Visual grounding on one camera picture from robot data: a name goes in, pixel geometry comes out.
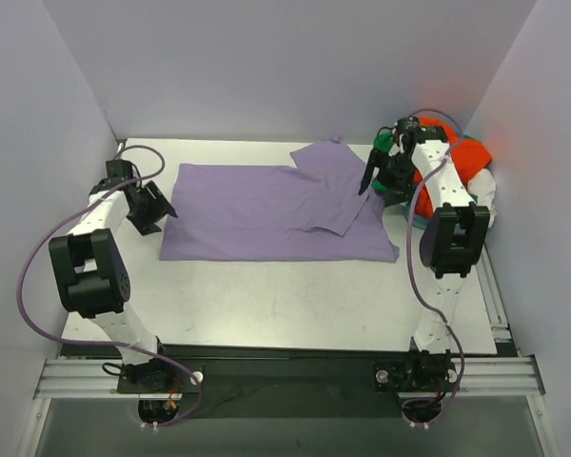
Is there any orange t shirt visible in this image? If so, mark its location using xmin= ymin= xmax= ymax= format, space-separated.
xmin=415 ymin=116 xmax=492 ymax=219

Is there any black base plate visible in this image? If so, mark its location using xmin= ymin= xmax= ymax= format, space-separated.
xmin=61 ymin=345 xmax=458 ymax=420

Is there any white t shirt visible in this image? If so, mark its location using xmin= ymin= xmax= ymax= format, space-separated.
xmin=467 ymin=169 xmax=497 ymax=229

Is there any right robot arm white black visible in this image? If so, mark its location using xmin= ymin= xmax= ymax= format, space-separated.
xmin=359 ymin=114 xmax=492 ymax=388

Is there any purple t shirt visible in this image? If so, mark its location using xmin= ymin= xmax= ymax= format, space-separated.
xmin=159 ymin=141 xmax=400 ymax=263

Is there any green t shirt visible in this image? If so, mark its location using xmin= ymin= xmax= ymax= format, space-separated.
xmin=371 ymin=129 xmax=395 ymax=195

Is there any teal laundry basket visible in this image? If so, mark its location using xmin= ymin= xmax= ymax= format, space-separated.
xmin=401 ymin=202 xmax=430 ymax=229

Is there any aluminium frame rail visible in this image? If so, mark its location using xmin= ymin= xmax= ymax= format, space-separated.
xmin=34 ymin=357 xmax=545 ymax=399

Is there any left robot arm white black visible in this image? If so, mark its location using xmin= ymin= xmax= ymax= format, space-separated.
xmin=49 ymin=159 xmax=177 ymax=392

